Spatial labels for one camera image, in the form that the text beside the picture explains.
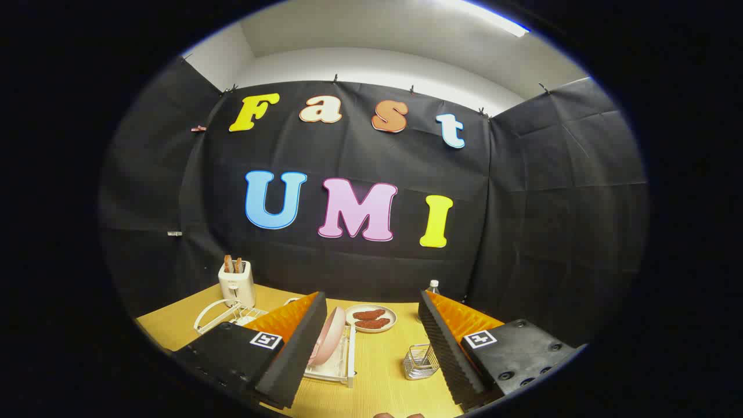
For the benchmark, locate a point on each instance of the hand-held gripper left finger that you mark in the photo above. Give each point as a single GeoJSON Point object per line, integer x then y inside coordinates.
{"type": "Point", "coordinates": [296, 360]}

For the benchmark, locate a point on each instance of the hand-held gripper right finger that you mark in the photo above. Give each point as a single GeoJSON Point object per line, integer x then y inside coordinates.
{"type": "Point", "coordinates": [447, 354]}

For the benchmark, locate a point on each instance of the pink plate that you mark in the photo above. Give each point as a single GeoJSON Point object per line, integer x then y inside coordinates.
{"type": "Point", "coordinates": [328, 337]}

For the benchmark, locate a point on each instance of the beige plate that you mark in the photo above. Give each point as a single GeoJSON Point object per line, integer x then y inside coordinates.
{"type": "Point", "coordinates": [388, 313]}

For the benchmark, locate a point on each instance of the green label drink bottle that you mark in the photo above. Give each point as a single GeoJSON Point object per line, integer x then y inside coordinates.
{"type": "Point", "coordinates": [433, 285]}

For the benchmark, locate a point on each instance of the reddish brown meat piece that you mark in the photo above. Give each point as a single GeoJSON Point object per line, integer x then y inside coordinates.
{"type": "Point", "coordinates": [368, 314]}
{"type": "Point", "coordinates": [372, 324]}

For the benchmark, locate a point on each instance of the white toaster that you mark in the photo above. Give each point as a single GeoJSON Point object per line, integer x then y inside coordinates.
{"type": "Point", "coordinates": [235, 287]}

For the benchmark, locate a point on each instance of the black backdrop cloth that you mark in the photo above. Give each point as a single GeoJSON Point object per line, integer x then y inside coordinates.
{"type": "Point", "coordinates": [360, 267]}

